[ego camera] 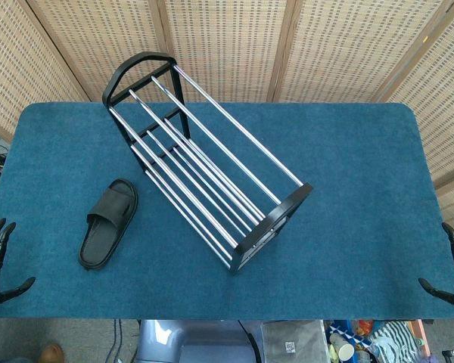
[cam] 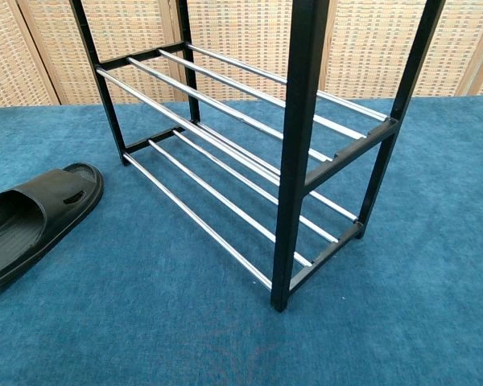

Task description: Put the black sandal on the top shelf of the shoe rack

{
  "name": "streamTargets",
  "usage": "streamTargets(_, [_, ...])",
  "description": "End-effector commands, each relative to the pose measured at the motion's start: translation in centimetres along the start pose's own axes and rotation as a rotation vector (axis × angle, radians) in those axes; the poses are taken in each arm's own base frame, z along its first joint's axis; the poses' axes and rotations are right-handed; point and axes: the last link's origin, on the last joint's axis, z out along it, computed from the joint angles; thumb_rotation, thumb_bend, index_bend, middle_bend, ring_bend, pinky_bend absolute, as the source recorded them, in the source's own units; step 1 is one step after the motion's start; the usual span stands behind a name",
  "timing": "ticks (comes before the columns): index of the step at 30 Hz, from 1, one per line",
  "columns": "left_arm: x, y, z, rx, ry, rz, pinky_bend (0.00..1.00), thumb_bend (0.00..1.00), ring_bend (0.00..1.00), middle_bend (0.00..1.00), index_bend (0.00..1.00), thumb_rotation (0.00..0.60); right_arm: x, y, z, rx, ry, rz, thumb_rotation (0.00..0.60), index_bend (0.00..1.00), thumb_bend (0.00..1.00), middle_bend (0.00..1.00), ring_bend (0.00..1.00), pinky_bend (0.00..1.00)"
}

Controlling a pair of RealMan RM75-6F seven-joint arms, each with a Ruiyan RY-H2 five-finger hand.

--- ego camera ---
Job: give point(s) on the black slide sandal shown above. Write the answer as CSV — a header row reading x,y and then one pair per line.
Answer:
x,y
106,227

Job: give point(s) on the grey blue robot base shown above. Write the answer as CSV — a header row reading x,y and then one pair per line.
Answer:
x,y
166,340

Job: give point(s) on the black chrome shoe rack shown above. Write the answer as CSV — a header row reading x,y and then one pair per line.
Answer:
x,y
196,181

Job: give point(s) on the orange plastic bin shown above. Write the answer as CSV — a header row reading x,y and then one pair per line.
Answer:
x,y
420,340

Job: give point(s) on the black white striped cloth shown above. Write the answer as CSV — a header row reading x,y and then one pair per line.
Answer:
x,y
395,340

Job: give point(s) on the blue white checkered package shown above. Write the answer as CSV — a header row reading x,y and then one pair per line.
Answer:
x,y
344,327

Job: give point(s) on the white paper cup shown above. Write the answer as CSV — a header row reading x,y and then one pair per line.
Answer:
x,y
342,348

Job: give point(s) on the blue carpet table cover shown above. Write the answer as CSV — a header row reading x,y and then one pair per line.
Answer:
x,y
344,196

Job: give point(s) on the grey box with QR code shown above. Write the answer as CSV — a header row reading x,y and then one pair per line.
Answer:
x,y
291,340

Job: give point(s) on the woven rattan folding screen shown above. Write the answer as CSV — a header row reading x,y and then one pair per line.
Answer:
x,y
325,45

